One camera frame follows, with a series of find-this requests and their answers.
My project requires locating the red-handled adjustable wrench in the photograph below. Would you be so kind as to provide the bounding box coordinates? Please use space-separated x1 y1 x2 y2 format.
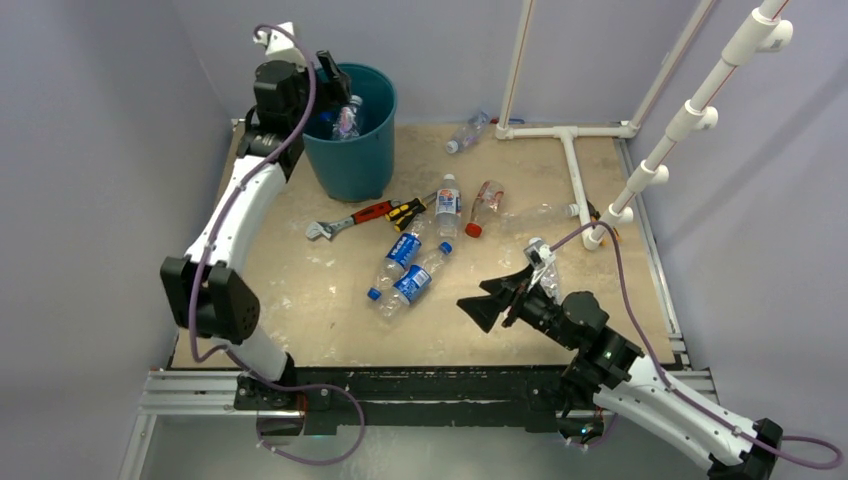
305 200 400 241

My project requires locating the yellow black handled screwdriver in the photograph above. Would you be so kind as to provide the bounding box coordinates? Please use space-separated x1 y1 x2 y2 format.
384 191 437 232

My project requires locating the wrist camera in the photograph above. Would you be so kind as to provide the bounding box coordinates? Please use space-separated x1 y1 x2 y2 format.
253 29 305 67
524 237 556 272

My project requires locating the small pepsi bottle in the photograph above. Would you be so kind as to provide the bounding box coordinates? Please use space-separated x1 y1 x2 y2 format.
367 214 432 301
377 241 454 319

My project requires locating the clear bottle by back wall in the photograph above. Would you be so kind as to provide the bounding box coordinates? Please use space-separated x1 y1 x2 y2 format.
445 111 491 154

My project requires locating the small Pepsi bottle lower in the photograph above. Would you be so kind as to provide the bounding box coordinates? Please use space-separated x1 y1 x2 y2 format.
377 241 454 319

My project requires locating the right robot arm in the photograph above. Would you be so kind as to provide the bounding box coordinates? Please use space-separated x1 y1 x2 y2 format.
457 267 783 479

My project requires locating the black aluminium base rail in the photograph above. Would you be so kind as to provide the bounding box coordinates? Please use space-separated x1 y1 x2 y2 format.
135 360 717 439

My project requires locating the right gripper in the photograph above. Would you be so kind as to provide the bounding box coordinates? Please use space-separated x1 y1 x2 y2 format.
457 262 576 349

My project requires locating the red-cap clear bottle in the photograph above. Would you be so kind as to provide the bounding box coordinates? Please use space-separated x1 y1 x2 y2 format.
465 180 505 238

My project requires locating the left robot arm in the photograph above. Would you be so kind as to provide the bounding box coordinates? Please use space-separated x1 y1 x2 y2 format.
160 50 351 409

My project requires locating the teal plastic bin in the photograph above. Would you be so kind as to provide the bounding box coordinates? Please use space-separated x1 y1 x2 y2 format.
303 62 398 203

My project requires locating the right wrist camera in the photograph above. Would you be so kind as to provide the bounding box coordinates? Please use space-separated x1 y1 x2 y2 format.
524 237 556 272

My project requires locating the purple cable loop under rail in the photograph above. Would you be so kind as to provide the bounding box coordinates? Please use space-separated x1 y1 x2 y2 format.
254 382 368 467

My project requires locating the small Pepsi bottle upper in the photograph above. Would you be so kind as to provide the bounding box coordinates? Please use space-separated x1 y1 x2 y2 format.
367 214 432 301

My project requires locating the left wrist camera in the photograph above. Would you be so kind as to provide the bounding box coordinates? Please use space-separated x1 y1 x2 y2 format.
253 29 305 67

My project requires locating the yellow tool by pipe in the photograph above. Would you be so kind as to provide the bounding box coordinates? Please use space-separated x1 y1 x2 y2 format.
588 206 624 244

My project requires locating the white-label clear bottle white cap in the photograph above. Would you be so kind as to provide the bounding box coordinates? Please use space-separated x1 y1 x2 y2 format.
435 173 461 240

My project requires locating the white PVC pipe frame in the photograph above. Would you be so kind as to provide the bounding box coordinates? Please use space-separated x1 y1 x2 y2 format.
495 0 795 251

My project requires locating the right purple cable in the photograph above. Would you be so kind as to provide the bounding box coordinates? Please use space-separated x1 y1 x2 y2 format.
549 220 844 472

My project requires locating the clear bottle near pipe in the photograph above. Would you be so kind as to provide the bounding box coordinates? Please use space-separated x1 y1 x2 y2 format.
500 203 580 234

